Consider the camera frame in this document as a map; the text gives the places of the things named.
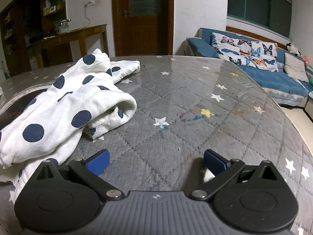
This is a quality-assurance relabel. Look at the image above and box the beige pillow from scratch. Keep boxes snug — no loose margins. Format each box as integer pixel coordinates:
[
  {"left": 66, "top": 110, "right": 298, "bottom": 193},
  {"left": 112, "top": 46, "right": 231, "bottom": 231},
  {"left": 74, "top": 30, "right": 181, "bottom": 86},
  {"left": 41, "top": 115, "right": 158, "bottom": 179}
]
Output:
[{"left": 284, "top": 52, "right": 309, "bottom": 83}]

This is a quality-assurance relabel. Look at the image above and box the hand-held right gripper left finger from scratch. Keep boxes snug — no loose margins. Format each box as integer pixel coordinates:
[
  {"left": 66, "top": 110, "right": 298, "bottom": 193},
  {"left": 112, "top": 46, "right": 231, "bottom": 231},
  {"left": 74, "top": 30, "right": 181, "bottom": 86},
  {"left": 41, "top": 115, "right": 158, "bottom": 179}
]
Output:
[{"left": 29, "top": 149, "right": 125, "bottom": 200}]

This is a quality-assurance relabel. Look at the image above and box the butterfly print pillow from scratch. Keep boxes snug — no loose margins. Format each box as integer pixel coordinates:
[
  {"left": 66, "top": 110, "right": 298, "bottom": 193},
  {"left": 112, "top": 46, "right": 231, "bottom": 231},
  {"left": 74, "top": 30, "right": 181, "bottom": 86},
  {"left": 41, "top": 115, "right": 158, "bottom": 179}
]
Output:
[{"left": 211, "top": 32, "right": 279, "bottom": 72}]

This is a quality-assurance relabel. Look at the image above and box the white navy polka dot garment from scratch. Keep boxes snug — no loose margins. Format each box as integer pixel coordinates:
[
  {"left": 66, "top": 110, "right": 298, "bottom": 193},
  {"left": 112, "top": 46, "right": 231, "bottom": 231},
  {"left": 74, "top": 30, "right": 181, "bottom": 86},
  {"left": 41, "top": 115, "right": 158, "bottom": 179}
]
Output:
[{"left": 0, "top": 48, "right": 141, "bottom": 202}]

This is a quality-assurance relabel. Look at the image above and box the grey star quilted tablecloth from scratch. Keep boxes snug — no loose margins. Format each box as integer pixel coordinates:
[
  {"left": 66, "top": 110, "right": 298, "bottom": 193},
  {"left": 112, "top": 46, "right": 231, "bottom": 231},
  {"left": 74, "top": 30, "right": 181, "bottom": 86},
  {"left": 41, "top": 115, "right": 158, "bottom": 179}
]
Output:
[{"left": 0, "top": 54, "right": 313, "bottom": 235}]

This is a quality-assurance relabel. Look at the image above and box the blue sofa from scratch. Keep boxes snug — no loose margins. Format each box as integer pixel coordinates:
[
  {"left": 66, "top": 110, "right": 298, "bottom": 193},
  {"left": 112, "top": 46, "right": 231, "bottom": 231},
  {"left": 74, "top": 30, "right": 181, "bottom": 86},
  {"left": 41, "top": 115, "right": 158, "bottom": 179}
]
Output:
[{"left": 184, "top": 27, "right": 313, "bottom": 108}]

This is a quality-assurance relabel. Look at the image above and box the dark wooden shelf cabinet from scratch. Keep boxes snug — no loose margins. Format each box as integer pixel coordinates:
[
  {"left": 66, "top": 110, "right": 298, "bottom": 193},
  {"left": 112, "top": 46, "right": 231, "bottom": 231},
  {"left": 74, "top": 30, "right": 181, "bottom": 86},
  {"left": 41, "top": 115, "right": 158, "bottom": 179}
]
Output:
[{"left": 0, "top": 0, "right": 66, "bottom": 79}]

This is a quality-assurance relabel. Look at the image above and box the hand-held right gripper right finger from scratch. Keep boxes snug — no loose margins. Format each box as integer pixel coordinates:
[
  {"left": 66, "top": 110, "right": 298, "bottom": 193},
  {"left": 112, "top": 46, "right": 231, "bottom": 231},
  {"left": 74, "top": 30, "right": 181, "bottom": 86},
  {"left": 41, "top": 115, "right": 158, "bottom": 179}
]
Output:
[{"left": 189, "top": 149, "right": 280, "bottom": 200}]

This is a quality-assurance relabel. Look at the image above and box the wooden side table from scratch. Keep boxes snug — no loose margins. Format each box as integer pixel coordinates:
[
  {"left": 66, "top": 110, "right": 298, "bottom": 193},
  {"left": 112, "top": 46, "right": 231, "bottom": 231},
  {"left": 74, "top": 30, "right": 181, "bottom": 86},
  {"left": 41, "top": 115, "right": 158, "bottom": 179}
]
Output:
[{"left": 34, "top": 24, "right": 109, "bottom": 69}]

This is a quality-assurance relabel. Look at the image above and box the green framed window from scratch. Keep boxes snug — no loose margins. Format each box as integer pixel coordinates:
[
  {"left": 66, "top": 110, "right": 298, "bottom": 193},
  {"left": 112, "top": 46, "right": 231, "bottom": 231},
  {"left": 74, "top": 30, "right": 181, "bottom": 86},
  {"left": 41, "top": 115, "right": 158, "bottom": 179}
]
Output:
[{"left": 227, "top": 0, "right": 293, "bottom": 41}]

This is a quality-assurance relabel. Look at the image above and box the round black induction cooker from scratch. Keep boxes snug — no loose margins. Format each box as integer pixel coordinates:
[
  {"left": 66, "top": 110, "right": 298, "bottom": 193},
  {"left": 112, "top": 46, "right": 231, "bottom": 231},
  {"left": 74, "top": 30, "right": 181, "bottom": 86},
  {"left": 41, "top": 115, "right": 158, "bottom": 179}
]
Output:
[{"left": 0, "top": 84, "right": 53, "bottom": 129}]

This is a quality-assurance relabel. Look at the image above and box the black white plush toy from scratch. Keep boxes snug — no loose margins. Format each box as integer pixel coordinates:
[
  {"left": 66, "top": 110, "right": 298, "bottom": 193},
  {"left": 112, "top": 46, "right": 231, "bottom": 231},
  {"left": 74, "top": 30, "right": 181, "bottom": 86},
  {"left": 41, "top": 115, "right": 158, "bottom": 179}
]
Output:
[{"left": 286, "top": 43, "right": 302, "bottom": 56}]

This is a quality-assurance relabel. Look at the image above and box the glass jar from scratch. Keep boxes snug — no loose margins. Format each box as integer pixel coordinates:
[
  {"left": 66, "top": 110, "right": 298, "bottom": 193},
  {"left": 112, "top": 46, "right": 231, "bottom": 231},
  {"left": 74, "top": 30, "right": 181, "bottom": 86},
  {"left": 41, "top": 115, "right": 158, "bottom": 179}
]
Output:
[{"left": 55, "top": 19, "right": 72, "bottom": 34}]

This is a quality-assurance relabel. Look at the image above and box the brown wooden door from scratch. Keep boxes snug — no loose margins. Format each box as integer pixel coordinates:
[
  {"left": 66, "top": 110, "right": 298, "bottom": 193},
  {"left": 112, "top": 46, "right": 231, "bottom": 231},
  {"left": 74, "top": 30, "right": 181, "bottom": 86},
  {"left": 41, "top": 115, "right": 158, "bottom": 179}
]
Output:
[{"left": 112, "top": 0, "right": 174, "bottom": 57}]

